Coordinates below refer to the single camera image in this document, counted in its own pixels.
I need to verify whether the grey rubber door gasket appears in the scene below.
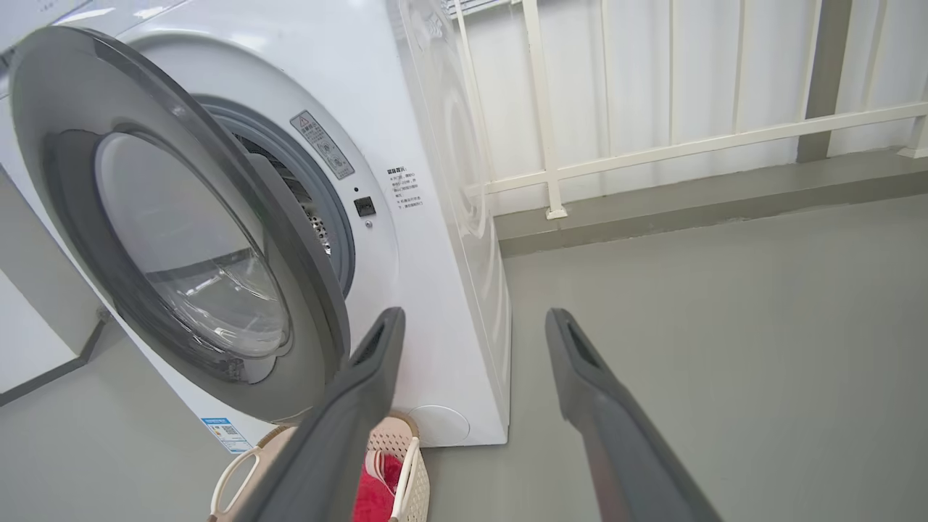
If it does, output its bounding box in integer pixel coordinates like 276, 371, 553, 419
194, 94, 357, 299

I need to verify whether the dark grey round washer door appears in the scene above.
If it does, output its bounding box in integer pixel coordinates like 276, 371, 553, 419
9, 27, 353, 426

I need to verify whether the cream perforated laundry basket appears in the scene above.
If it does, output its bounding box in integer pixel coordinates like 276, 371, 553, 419
208, 412, 431, 522

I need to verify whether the white washing machine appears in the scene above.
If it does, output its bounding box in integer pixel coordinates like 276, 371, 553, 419
0, 0, 513, 456

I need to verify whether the blue energy label sticker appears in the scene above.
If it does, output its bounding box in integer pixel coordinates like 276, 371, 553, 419
201, 416, 252, 455

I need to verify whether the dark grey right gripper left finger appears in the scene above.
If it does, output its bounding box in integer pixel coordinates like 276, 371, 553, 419
236, 307, 407, 522

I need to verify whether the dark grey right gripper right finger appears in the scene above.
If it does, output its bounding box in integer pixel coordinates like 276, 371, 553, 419
545, 308, 726, 522

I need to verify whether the red white striped garment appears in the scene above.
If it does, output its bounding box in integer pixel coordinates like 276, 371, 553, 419
352, 451, 405, 522

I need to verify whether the grey warning sticker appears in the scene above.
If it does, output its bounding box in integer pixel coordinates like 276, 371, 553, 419
289, 110, 357, 181

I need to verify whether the round white filter cover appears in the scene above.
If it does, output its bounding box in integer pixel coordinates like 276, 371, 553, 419
406, 405, 471, 449

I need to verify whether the white metal railing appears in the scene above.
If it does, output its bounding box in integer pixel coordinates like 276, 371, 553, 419
442, 0, 928, 220

